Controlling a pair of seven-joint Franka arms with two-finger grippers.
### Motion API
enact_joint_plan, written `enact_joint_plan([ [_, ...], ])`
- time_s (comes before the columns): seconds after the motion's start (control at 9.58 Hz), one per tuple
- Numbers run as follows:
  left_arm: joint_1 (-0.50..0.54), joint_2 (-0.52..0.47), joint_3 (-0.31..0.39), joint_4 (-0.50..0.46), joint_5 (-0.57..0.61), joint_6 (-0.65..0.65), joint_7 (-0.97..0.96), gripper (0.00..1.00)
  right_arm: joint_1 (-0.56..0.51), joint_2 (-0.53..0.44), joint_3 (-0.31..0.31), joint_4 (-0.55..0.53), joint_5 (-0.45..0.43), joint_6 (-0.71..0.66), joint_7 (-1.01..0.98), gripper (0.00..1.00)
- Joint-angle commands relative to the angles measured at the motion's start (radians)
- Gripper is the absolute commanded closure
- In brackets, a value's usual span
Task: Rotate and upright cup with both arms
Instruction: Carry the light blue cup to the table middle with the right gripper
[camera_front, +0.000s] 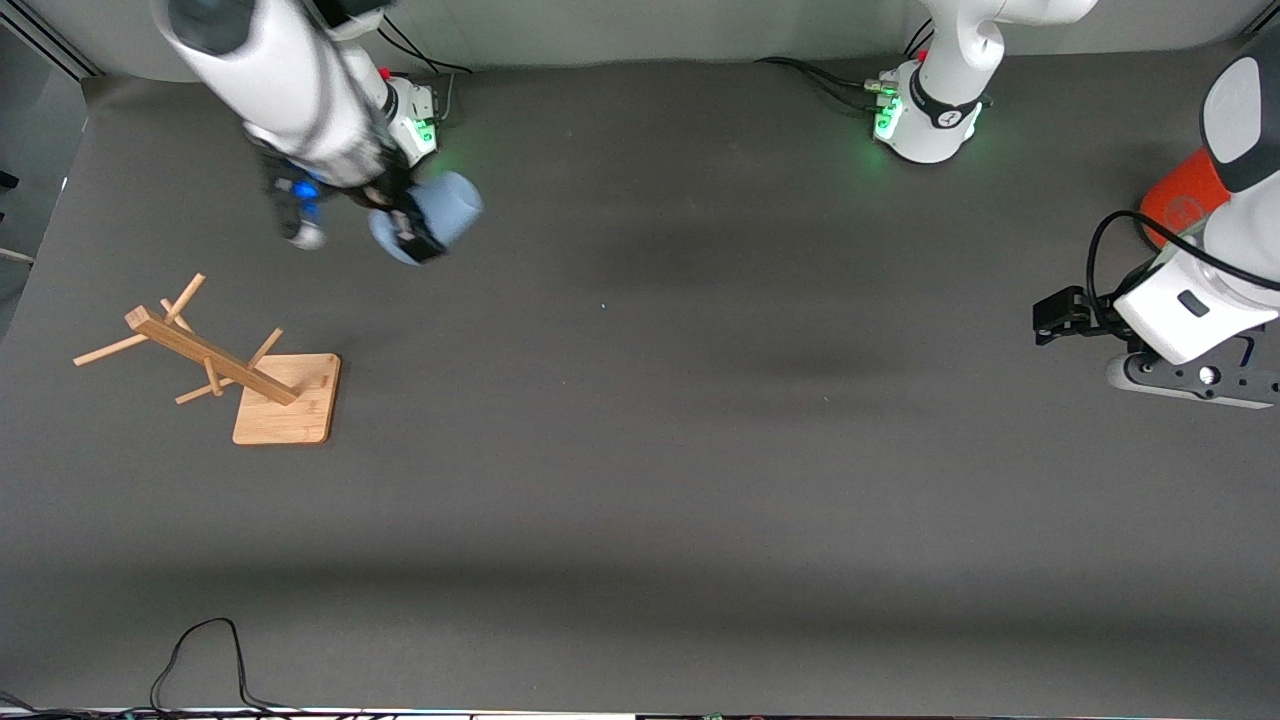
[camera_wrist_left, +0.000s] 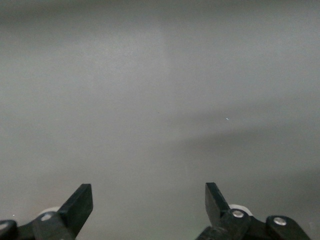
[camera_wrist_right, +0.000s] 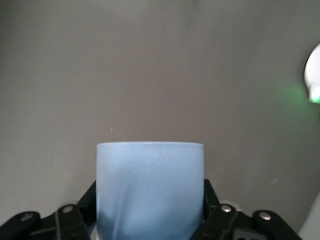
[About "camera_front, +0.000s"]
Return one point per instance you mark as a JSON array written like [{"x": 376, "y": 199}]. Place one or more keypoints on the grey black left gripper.
[{"x": 1088, "y": 314}]

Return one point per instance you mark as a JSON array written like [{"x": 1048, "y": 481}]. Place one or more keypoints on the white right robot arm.
[{"x": 290, "y": 80}]

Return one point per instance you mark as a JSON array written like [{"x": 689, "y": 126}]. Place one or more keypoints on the orange cylindrical can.
[{"x": 1180, "y": 205}]

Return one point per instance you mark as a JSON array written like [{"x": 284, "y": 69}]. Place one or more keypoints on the light blue cup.
[{"x": 455, "y": 205}]

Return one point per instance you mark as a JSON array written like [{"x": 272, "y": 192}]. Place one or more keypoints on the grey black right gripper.
[{"x": 393, "y": 205}]

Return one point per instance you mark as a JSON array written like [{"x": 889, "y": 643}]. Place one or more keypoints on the wooden mug tree stand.
[{"x": 285, "y": 400}]

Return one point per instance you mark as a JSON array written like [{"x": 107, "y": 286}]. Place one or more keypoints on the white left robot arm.
[{"x": 940, "y": 120}]

